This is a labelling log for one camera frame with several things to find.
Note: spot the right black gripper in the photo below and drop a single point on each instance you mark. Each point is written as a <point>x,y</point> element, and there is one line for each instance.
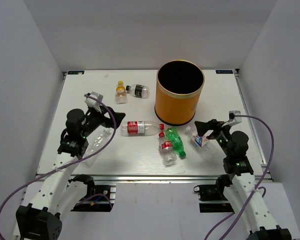
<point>203,127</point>

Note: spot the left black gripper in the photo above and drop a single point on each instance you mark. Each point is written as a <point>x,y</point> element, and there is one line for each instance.
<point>106,121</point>

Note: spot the blue white label bottle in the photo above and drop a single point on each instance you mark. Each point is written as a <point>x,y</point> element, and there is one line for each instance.
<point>200,143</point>

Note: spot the large red label bottle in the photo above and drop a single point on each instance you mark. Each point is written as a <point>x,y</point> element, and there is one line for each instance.
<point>141,128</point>

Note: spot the yellow cap small bottle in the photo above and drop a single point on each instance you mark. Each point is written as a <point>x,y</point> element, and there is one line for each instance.
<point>120,93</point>

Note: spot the green plastic bottle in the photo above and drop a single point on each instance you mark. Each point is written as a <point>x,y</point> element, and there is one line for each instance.
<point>176,141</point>

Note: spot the clear crushed plastic bottle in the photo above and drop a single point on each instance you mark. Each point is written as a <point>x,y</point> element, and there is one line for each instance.
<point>96,141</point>

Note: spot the black label small bottle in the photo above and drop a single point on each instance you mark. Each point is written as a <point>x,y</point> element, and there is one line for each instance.
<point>138,90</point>

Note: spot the small red label bottle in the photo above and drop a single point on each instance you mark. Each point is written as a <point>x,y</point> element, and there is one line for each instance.
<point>166,150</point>

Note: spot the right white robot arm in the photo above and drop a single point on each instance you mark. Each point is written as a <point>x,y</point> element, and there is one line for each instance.
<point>239,185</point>

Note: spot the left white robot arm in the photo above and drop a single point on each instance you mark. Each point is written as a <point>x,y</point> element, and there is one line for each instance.
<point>42,218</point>

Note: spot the orange cylindrical bin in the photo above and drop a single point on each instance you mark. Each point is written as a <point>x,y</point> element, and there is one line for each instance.
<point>179,84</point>

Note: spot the right blue corner sticker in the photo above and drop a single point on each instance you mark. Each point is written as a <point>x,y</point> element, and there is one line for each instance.
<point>223,71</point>

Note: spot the blue corner sticker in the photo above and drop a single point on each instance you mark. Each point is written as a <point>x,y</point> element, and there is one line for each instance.
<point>75,72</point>
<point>223,71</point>

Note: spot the left blue corner sticker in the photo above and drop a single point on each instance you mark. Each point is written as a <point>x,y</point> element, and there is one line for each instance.
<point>75,72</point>

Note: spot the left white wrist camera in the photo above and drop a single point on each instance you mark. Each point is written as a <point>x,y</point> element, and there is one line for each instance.
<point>93,100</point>

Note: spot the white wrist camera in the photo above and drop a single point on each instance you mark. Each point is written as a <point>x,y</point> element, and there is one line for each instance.
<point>234,118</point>
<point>93,100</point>

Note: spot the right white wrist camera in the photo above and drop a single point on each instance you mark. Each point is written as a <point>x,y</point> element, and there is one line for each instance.
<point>234,118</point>

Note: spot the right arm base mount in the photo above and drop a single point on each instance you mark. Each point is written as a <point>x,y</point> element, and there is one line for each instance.
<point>211,197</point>

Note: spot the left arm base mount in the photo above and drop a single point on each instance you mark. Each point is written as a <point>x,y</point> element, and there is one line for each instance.
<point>97,198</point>

